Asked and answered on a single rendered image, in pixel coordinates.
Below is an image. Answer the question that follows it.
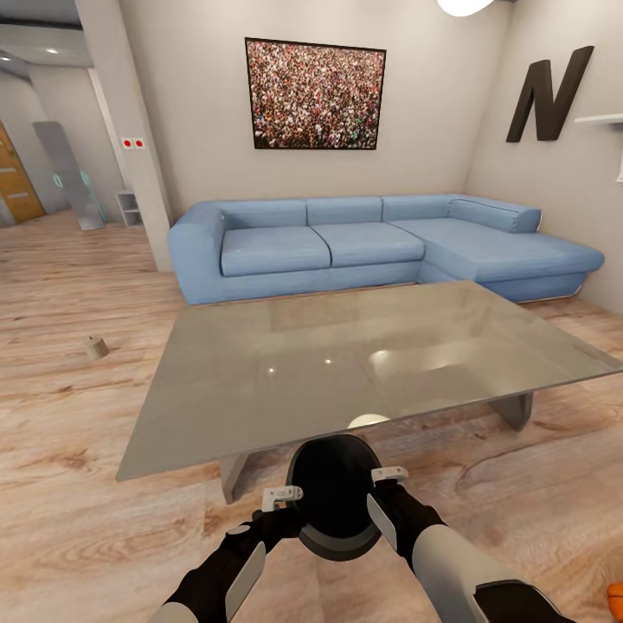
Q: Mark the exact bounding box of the cauldron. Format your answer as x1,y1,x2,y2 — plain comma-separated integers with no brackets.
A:
285,434,382,562

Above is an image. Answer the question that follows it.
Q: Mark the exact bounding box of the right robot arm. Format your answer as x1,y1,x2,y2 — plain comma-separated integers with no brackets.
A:
359,466,576,623

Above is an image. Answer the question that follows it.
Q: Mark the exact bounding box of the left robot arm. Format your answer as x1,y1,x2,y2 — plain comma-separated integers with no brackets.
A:
145,485,310,623

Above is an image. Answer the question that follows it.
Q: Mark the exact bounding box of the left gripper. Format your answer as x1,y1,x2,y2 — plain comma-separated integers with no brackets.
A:
252,506,310,545

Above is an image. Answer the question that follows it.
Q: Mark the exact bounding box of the pillar candle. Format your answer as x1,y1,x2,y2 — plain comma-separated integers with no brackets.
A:
82,337,110,360

